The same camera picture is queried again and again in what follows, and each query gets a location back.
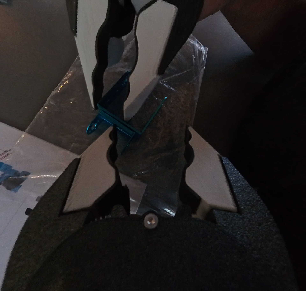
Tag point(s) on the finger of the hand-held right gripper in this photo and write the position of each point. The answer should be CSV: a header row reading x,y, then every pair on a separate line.
x,y
88,32
155,44

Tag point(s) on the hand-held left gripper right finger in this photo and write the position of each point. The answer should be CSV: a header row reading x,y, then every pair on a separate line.
x,y
210,176

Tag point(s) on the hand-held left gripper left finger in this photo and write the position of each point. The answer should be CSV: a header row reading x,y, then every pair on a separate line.
x,y
93,176

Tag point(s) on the short blue U bracket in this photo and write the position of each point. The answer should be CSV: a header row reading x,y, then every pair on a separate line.
x,y
94,127

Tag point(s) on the long blue U bracket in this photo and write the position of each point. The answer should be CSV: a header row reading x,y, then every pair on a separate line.
x,y
117,90

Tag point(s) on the clear plastic bag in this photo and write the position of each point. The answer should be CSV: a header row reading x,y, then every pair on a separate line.
x,y
155,152

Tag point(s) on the assembly instruction booklet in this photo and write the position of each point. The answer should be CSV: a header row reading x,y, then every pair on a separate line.
x,y
24,200

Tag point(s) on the person's dark clothing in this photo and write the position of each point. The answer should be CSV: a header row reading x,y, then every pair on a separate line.
x,y
282,140

